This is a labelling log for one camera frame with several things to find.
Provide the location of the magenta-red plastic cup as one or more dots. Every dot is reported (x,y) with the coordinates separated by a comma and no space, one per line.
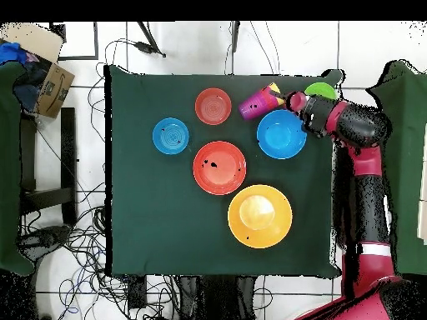
(272,100)

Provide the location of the green plastic bowl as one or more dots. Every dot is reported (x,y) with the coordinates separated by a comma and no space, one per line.
(320,90)

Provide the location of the yellow plastic cup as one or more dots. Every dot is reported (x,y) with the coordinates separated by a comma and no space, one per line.
(274,87)

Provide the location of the orange-red plastic cup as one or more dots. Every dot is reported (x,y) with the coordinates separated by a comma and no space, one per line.
(267,100)

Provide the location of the large blue plastic bowl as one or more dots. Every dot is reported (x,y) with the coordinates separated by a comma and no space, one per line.
(280,136)

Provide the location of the purple plastic cup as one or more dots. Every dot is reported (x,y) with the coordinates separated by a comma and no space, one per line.
(252,108)

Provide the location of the small orange-red ringed bowl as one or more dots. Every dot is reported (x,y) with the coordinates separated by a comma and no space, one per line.
(213,106)

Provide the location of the wide orange-red shallow bowl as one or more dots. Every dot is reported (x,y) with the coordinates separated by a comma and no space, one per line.
(219,170)

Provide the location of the large orange plastic bowl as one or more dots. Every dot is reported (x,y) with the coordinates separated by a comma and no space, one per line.
(260,216)

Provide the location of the small blue plastic bowl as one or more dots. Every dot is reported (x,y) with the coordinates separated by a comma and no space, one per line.
(170,136)

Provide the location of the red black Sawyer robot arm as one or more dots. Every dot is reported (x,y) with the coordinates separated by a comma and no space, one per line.
(367,166)

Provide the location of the black tripod leg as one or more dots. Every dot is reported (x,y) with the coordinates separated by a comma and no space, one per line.
(235,33)
(150,37)

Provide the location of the green cloth covered table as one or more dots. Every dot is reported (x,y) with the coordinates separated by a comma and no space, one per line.
(407,150)
(8,166)

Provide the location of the dark green table cloth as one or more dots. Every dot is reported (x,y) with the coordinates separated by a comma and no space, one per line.
(150,200)

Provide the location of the brown cardboard box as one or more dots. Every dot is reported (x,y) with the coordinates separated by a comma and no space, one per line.
(55,90)

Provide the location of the small black power box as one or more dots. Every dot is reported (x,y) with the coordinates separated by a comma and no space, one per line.
(137,291)

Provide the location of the black rounded floor base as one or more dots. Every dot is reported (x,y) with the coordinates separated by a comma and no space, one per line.
(46,238)

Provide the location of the blue cloth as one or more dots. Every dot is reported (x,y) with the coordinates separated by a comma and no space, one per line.
(11,52)

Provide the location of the black metal frame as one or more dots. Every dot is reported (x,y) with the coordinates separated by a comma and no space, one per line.
(96,40)

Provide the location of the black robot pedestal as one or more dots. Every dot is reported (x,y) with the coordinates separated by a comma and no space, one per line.
(213,296)

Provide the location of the black chair frame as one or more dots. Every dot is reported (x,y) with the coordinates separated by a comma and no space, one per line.
(68,150)

